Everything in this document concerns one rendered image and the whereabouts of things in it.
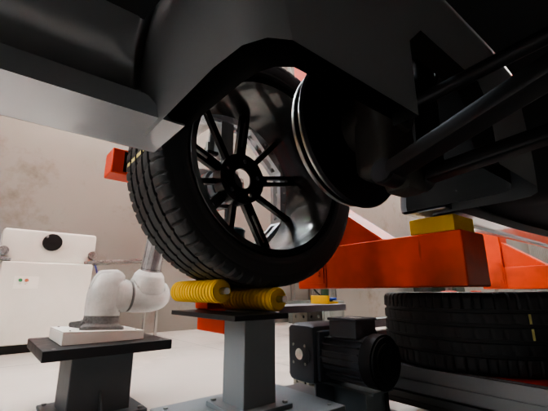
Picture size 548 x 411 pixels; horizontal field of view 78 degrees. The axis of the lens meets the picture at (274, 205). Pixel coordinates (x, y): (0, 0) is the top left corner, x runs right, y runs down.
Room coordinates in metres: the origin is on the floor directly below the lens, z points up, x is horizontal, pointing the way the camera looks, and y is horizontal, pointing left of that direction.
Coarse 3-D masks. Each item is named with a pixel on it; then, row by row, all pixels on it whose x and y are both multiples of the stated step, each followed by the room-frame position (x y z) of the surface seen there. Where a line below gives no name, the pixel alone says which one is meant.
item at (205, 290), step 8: (208, 280) 0.89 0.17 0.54; (216, 280) 0.85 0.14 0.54; (224, 280) 0.86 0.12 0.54; (176, 288) 0.99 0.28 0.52; (184, 288) 0.95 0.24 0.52; (192, 288) 0.91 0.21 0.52; (200, 288) 0.88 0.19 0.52; (208, 288) 0.85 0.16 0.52; (216, 288) 0.84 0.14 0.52; (224, 288) 0.83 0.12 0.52; (176, 296) 1.00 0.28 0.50; (184, 296) 0.95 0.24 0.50; (192, 296) 0.92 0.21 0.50; (200, 296) 0.88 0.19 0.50; (208, 296) 0.85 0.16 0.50; (216, 296) 0.84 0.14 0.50; (224, 296) 0.86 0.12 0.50
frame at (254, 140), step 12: (204, 120) 1.06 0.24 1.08; (216, 120) 1.06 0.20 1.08; (228, 120) 1.08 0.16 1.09; (252, 132) 1.14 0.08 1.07; (252, 144) 1.19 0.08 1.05; (264, 144) 1.19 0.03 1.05; (264, 168) 1.25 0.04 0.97; (276, 168) 1.21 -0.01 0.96; (276, 192) 1.27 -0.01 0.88; (276, 204) 1.27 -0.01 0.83; (276, 228) 1.21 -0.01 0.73
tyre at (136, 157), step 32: (128, 160) 0.83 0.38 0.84; (160, 160) 0.68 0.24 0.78; (160, 192) 0.71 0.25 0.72; (192, 192) 0.73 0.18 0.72; (160, 224) 0.79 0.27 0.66; (192, 224) 0.73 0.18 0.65; (192, 256) 0.80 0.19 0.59; (224, 256) 0.78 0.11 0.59; (256, 256) 0.84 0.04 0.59; (288, 256) 0.91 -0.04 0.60; (320, 256) 0.98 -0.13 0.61
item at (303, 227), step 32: (256, 96) 0.93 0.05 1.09; (288, 96) 0.92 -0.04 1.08; (192, 128) 0.72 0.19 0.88; (256, 128) 1.10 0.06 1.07; (288, 128) 1.05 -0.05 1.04; (192, 160) 0.73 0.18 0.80; (224, 160) 0.96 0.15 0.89; (256, 160) 1.07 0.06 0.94; (288, 160) 1.15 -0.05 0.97; (224, 192) 0.97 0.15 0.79; (256, 192) 1.04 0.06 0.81; (288, 192) 1.20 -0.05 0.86; (320, 192) 1.07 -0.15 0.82; (224, 224) 0.78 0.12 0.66; (256, 224) 1.08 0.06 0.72; (288, 224) 1.15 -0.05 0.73; (320, 224) 1.01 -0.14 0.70
